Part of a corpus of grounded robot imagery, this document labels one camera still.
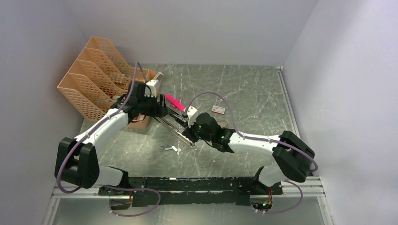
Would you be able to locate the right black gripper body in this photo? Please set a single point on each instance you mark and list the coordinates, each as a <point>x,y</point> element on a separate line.
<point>195,133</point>

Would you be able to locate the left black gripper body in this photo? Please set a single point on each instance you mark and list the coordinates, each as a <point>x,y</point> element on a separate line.
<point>149,106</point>

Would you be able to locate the red white staple box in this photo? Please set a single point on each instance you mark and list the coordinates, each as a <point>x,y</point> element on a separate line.
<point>218,110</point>

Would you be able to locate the black stapler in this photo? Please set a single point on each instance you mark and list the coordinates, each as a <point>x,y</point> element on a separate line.
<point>177,130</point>

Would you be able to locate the pink plastic staple remover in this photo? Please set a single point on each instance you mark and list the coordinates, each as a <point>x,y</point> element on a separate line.
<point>175,103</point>

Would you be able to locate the brown cardboard staple tray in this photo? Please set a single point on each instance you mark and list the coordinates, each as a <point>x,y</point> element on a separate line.
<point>222,123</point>

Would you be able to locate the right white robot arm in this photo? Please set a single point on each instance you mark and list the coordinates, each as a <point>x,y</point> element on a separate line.
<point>292,158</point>

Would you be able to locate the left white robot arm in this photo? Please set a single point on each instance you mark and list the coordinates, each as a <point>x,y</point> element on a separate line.
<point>77,161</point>

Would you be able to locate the grey white device in organizer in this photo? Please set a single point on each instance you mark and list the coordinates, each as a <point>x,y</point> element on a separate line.
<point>159,76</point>

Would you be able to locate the orange mesh file organizer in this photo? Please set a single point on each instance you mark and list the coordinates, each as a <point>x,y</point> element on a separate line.
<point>97,78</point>

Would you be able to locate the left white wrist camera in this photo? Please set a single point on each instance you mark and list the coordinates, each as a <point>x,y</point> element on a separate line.
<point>152,87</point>

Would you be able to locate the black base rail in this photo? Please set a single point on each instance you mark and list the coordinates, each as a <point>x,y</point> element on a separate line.
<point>192,190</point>

